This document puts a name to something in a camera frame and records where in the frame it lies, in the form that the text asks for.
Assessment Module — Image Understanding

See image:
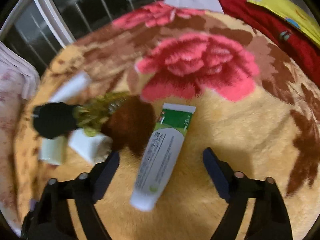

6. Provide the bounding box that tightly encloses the yellow green wrapper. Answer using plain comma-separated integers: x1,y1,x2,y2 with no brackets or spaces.
73,92,130,137

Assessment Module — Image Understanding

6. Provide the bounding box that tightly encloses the white foam stick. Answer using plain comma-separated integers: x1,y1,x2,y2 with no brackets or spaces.
49,72,92,103

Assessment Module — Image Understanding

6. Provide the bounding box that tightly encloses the white green ointment tube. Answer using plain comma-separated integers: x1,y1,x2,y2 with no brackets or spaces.
130,103,196,212

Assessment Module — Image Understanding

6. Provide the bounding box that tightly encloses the small white bottle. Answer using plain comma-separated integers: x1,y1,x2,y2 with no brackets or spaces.
39,136,67,166

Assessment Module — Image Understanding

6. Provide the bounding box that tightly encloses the black cloth pouch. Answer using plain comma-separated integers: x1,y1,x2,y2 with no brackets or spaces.
31,102,78,139

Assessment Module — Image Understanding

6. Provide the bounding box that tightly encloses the pink floral rolled quilt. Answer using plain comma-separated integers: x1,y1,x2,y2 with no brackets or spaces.
1,43,40,235

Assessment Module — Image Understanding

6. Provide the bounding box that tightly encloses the floral orange plush blanket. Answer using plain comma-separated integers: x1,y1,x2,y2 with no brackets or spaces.
15,2,319,239

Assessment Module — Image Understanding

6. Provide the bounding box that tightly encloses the red blanket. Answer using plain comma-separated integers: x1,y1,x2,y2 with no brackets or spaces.
219,0,319,86

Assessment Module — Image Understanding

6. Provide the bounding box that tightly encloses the white framed window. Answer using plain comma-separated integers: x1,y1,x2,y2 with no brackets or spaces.
1,0,157,74

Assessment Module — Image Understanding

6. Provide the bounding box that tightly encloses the yellow cartoon pillow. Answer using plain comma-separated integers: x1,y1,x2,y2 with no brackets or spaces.
246,0,320,47

